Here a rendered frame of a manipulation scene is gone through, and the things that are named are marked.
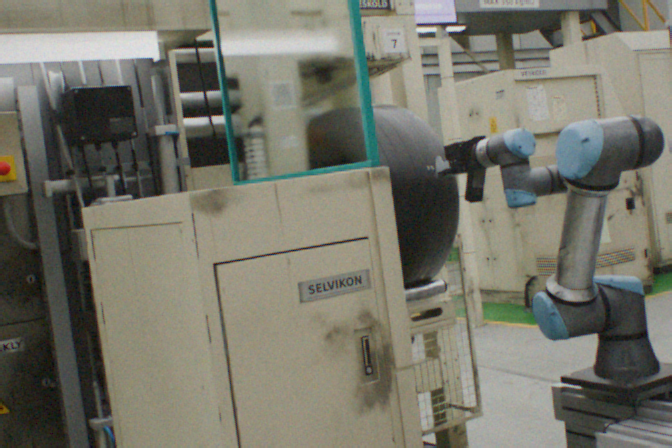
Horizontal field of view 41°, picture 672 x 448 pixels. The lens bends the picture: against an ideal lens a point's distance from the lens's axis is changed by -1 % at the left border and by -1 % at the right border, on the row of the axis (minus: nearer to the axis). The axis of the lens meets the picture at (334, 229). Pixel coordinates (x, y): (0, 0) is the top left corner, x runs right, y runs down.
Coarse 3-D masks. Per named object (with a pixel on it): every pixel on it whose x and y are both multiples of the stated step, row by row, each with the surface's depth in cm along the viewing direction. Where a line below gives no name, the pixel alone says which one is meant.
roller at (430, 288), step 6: (426, 282) 266; (432, 282) 267; (438, 282) 267; (444, 282) 268; (408, 288) 261; (414, 288) 262; (420, 288) 263; (426, 288) 264; (432, 288) 265; (438, 288) 266; (444, 288) 268; (408, 294) 260; (414, 294) 261; (420, 294) 263; (426, 294) 264; (432, 294) 266; (408, 300) 261; (414, 300) 263
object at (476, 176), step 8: (472, 168) 234; (480, 168) 235; (472, 176) 235; (480, 176) 236; (472, 184) 235; (480, 184) 237; (472, 192) 236; (480, 192) 237; (472, 200) 237; (480, 200) 239
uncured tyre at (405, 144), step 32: (384, 128) 252; (416, 128) 257; (384, 160) 245; (416, 160) 249; (416, 192) 247; (448, 192) 253; (416, 224) 248; (448, 224) 254; (416, 256) 253; (448, 256) 262
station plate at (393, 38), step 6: (384, 30) 300; (390, 30) 302; (396, 30) 303; (402, 30) 304; (384, 36) 300; (390, 36) 302; (396, 36) 303; (402, 36) 304; (384, 42) 300; (390, 42) 301; (396, 42) 303; (402, 42) 304; (384, 48) 300; (390, 48) 301; (396, 48) 303; (402, 48) 304
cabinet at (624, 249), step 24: (624, 192) 725; (528, 216) 731; (552, 216) 707; (624, 216) 725; (528, 240) 735; (552, 240) 711; (624, 240) 724; (648, 240) 739; (528, 264) 740; (552, 264) 714; (600, 264) 711; (624, 264) 724; (648, 264) 737; (528, 288) 743; (648, 288) 740
